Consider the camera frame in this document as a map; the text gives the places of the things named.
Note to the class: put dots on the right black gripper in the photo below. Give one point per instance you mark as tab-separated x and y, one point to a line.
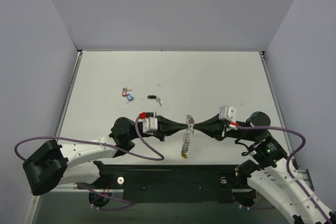
218	127

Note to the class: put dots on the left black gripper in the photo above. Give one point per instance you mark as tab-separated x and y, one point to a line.
160	127

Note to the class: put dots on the round metal keyring disc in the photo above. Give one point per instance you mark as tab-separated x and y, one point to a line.
186	136

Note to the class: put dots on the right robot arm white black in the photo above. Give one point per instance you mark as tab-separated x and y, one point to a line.
270	170

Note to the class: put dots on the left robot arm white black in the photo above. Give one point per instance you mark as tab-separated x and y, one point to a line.
46	167

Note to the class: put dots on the silver key black tag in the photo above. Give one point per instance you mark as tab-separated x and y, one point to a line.
156	98

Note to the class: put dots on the blue tag key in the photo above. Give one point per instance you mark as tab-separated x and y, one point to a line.
129	98

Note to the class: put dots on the red tag key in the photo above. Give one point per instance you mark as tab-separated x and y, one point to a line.
125	91

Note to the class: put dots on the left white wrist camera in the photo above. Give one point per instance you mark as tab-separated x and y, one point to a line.
149	122

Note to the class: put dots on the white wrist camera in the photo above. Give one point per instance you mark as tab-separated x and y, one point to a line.
149	122
228	115

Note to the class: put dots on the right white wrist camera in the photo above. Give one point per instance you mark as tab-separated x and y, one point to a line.
228	115

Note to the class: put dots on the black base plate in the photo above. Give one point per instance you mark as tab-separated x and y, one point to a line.
174	183

